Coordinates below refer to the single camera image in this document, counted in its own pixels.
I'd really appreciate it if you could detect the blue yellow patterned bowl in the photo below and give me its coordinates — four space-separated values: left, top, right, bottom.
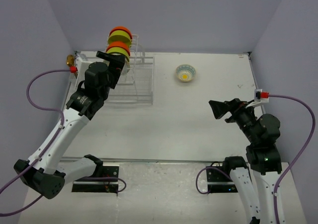
175 64 196 82

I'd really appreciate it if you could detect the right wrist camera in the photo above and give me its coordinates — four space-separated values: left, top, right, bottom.
246 89 269 108

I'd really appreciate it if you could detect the brass wooden utensil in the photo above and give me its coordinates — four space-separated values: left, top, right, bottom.
66 55 75 67

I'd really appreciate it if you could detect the orange bowl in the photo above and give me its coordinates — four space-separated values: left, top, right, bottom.
106 41 130 55
109 26 133 39

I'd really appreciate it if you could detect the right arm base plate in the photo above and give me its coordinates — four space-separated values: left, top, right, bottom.
206 169 238 194

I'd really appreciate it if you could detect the green bowl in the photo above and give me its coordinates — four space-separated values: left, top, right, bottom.
105 47 130 62
107 30 133 47

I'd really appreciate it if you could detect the white wire dish rack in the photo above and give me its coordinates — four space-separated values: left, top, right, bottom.
106 34 155 106

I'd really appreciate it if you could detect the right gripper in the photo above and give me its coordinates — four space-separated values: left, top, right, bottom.
209 97 259 143

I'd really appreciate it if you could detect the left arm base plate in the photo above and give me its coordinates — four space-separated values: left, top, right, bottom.
72 163 119 194

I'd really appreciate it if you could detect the front orange bowl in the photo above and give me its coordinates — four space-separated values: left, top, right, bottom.
106 41 130 55

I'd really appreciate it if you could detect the rear orange bowl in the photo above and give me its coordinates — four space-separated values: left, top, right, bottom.
109 26 133 39

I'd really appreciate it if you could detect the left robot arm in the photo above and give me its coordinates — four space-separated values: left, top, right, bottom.
14 51 126 199

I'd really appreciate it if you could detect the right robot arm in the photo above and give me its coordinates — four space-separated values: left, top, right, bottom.
209 98 286 224

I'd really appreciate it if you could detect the front green bowl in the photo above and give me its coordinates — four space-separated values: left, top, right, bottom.
105 47 130 62

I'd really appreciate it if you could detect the rear green bowl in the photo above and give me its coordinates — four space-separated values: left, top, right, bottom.
107 30 133 47

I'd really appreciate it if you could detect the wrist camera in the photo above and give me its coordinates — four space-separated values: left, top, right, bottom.
74 54 95 87
246 89 269 108

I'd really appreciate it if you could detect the white floral patterned bowl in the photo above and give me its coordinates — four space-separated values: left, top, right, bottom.
121 60 130 75

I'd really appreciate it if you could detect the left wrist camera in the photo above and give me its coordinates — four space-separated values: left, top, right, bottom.
74 54 95 87

